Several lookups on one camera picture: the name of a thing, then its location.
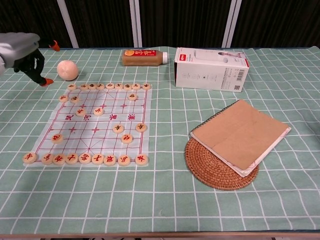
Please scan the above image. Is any round woven rattan coaster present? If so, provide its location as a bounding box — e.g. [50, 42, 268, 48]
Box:
[184, 136, 260, 191]

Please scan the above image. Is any white red product box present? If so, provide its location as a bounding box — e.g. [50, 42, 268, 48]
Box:
[173, 46, 251, 93]

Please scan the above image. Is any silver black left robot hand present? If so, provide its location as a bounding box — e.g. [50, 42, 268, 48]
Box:
[0, 31, 61, 88]

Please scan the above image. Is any white partition frame post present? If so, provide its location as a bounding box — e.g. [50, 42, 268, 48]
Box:
[56, 0, 80, 49]
[128, 0, 143, 48]
[221, 0, 243, 48]

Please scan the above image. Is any green checked tablecloth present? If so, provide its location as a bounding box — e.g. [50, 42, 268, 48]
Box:
[0, 45, 320, 236]

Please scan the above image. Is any translucent plastic chess board sheet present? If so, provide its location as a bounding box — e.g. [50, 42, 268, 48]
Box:
[23, 86, 153, 169]

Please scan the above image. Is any black corrugated partition panel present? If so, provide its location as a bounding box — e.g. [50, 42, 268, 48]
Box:
[138, 0, 233, 48]
[0, 0, 74, 50]
[64, 0, 135, 48]
[231, 0, 320, 49]

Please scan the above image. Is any peach coloured ball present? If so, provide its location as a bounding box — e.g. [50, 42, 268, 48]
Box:
[56, 59, 80, 82]

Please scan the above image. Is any orange juice bottle red label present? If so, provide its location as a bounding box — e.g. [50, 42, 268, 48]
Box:
[121, 49, 169, 67]

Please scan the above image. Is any brown cover spiral notebook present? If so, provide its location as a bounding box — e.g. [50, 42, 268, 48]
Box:
[190, 99, 292, 177]

